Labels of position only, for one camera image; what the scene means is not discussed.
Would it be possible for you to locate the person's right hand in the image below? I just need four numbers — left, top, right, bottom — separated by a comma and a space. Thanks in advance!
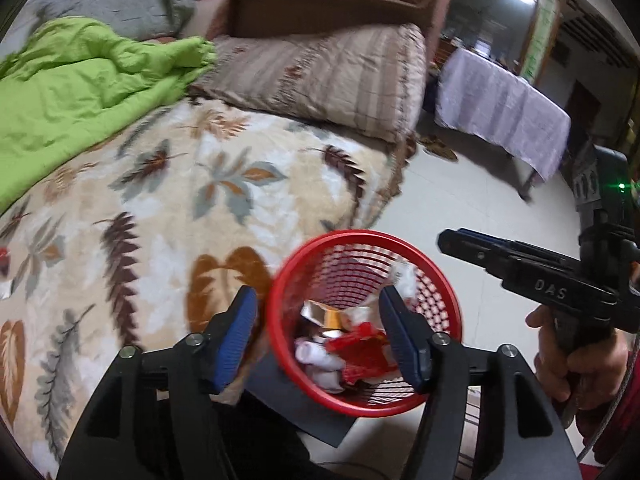
525, 304, 631, 417

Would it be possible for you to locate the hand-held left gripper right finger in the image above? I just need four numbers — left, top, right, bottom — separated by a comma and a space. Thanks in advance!
377, 285, 583, 480

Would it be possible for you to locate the clear plastic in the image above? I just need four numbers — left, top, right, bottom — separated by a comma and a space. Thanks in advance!
389, 259, 422, 307

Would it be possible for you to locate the long orange cardboard box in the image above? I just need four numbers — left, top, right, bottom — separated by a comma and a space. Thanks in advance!
300, 299, 352, 334

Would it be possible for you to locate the leaf print blanket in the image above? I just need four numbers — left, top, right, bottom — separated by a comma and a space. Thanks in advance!
0, 95, 419, 480

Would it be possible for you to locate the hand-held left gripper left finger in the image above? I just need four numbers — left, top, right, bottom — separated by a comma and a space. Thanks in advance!
55, 285, 261, 480

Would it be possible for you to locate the table with white cloth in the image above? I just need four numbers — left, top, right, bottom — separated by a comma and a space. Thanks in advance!
433, 47, 572, 201

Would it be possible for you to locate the green wall banner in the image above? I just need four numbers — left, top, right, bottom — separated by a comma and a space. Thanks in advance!
524, 0, 559, 82

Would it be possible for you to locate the green quilt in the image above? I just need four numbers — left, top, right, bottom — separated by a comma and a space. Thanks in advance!
0, 17, 219, 214

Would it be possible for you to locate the grey cable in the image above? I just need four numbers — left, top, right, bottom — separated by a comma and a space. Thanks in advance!
574, 332, 640, 463

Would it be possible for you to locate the striped brown pillow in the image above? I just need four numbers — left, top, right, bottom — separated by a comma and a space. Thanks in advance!
187, 22, 429, 144

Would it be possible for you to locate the dark grey sheet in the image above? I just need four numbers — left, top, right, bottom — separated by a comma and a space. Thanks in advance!
246, 354, 357, 447

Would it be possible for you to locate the red packet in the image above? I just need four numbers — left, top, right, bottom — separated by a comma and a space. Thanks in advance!
325, 322, 402, 387

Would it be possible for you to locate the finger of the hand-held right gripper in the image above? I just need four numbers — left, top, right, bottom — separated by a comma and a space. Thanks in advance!
456, 228, 517, 252
437, 228, 512, 282

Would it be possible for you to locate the red plastic mesh basket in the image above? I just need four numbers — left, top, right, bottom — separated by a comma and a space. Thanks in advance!
265, 230, 463, 419

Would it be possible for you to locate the brown striped headboard cushion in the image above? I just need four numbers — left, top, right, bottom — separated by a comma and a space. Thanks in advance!
195, 0, 457, 63

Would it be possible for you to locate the person's right forearm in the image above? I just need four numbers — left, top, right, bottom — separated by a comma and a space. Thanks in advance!
575, 330, 640, 467

